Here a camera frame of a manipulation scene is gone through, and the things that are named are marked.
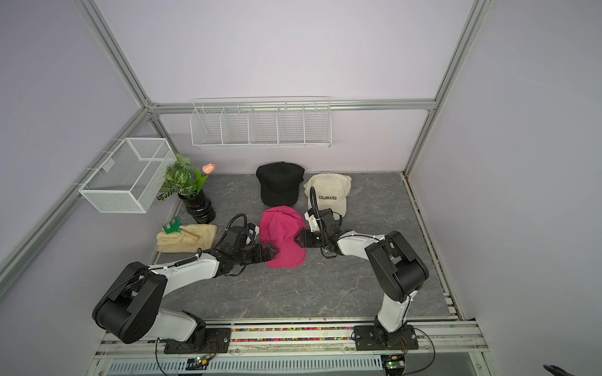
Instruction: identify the green circuit board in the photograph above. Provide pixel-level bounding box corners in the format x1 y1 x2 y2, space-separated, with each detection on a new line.
185 357 209 371
381 355 406 374

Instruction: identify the black plant pot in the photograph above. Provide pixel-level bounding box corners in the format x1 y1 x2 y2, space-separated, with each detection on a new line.
178 190 216 224

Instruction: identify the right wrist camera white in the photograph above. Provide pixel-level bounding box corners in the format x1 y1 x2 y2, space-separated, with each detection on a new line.
304 209 321 233

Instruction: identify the pink tulip flower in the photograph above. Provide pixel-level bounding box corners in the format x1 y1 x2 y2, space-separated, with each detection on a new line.
202 164 216 175

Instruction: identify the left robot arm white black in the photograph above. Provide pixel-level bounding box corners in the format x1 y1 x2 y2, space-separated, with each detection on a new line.
92 222 279 352

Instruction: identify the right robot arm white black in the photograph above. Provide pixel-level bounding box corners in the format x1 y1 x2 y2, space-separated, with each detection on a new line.
295 187 430 346

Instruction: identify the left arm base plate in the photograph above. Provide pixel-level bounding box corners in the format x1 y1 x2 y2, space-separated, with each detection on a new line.
164 327 232 355

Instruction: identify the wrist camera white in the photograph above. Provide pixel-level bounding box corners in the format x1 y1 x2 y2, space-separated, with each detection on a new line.
304 209 321 233
247 223 260 241

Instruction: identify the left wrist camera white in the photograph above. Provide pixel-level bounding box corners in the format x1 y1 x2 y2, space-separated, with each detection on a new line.
247 223 260 241

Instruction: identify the white wire cube basket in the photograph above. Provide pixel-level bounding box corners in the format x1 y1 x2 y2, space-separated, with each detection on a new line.
78 137 176 214

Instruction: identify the pink cap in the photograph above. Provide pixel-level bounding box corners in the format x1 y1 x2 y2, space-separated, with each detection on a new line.
260 206 307 269

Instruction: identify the green circuit board left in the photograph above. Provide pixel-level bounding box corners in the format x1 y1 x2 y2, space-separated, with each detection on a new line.
185 357 209 371

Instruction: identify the black cap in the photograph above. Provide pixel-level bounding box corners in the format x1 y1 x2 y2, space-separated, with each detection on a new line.
256 161 305 207

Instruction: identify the long white wire shelf basket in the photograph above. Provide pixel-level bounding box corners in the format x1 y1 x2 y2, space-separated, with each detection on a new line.
190 97 332 148

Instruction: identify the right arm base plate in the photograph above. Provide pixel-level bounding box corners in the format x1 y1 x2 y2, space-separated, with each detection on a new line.
351 324 419 352

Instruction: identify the green artificial plant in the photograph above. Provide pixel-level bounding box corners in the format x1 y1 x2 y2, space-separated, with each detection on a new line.
156 154 209 201

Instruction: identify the green circuit board right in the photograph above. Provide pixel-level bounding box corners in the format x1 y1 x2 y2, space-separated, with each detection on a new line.
381 355 406 374

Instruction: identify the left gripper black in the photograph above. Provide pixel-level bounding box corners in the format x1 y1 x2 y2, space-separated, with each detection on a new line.
234 242 279 265

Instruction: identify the cream cap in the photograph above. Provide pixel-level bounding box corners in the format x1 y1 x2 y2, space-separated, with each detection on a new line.
304 173 352 218

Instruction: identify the white slotted cable duct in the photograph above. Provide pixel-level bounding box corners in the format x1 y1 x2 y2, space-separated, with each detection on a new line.
103 355 385 375

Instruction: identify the small green toy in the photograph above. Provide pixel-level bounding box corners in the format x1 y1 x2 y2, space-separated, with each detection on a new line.
162 216 181 234

